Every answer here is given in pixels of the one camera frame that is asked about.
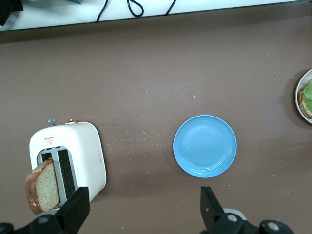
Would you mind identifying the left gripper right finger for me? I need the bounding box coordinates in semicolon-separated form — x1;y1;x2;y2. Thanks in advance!
199;187;293;234

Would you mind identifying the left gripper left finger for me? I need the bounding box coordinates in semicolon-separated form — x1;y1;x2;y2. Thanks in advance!
0;186;90;234

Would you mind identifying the brown bread slice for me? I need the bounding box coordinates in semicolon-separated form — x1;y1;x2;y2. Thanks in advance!
25;158;61;215
299;90;312;117

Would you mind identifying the green lettuce leaf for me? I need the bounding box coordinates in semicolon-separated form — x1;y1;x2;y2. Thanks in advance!
303;79;312;110

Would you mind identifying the blue plate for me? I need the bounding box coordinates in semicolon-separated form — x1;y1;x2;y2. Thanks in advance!
173;115;237;178

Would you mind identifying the beige plate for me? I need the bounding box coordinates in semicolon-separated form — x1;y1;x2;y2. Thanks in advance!
294;68;312;124

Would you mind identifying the white toaster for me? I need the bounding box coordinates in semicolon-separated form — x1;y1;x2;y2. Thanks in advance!
28;116;107;212

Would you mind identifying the brown table cover sheet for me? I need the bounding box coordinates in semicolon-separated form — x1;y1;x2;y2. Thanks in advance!
0;2;312;234

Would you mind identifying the black cloth object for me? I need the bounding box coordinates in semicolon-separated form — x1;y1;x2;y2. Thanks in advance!
0;0;24;26

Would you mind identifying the black cable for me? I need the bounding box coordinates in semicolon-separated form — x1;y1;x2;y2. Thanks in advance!
165;0;177;15
96;0;109;22
126;0;144;17

